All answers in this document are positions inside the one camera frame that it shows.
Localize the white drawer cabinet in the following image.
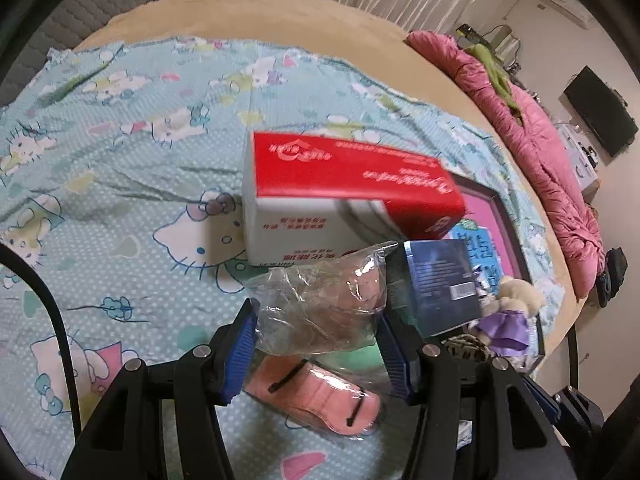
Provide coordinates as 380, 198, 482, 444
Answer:
555, 122, 601, 201

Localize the red and white tissue box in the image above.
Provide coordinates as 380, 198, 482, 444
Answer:
241, 131, 467, 267

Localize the green cloth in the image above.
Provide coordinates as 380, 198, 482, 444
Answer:
465, 42, 526, 126

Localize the white air conditioner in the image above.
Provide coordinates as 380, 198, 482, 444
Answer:
532, 0, 593, 28

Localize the tan round bed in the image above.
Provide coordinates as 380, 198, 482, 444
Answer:
75, 0, 581, 361

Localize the black bag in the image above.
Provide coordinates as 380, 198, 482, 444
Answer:
595, 247, 628, 306

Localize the pink quilt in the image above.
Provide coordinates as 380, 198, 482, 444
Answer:
406, 30, 603, 303

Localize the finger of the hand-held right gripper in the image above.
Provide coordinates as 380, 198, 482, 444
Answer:
542, 387, 603, 428

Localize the grey quilted headboard cushion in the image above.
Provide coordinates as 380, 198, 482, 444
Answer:
0, 0, 196, 106

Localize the plush bear in purple dress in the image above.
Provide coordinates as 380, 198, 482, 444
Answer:
470, 275, 548, 373

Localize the black white patterned packet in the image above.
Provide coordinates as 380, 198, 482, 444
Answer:
442, 334, 493, 363

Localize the black cable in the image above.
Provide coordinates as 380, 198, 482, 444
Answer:
0, 245, 83, 441

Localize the purple shallow box tray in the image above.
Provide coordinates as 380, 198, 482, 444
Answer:
440, 172, 546, 376

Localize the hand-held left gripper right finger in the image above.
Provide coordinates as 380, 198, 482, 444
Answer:
375, 317, 576, 480

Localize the dark blue box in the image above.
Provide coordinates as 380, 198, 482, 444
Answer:
387, 239, 483, 338

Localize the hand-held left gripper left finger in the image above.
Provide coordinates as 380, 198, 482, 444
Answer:
60, 297, 261, 480

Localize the pink and blue book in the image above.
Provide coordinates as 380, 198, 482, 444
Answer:
445, 185, 526, 301

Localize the clear bag with pink pads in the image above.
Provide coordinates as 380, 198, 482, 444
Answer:
245, 241, 401, 438

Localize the black wall television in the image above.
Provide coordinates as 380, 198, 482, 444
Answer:
563, 66, 640, 157

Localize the teal cartoon cat printed blanket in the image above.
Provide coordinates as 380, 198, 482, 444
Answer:
0, 37, 561, 480

